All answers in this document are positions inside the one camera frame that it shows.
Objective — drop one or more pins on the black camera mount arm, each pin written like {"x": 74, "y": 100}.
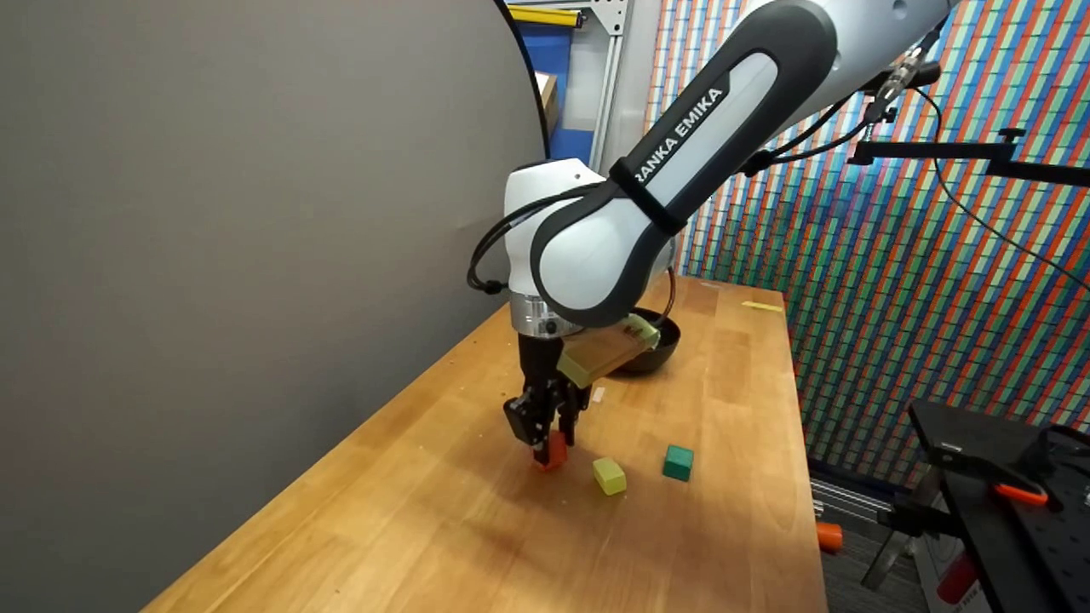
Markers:
{"x": 965, "y": 155}

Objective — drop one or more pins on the black bowl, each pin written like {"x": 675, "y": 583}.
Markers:
{"x": 659, "y": 340}

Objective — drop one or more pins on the grey backdrop panel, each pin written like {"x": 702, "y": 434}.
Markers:
{"x": 251, "y": 250}

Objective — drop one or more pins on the yellow tape strip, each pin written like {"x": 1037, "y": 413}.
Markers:
{"x": 763, "y": 303}

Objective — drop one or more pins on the blue aluminium frame rack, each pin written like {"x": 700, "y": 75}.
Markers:
{"x": 579, "y": 68}

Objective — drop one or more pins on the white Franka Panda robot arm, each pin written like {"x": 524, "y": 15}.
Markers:
{"x": 694, "y": 147}

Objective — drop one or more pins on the green block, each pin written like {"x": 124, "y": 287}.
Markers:
{"x": 680, "y": 461}

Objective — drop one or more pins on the orange block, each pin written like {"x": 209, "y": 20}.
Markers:
{"x": 552, "y": 453}

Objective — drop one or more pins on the yellow block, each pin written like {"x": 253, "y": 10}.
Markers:
{"x": 612, "y": 474}

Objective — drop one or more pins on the tan wrist camera mount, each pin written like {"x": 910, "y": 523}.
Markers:
{"x": 609, "y": 350}

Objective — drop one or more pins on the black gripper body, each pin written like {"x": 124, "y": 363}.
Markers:
{"x": 546, "y": 380}

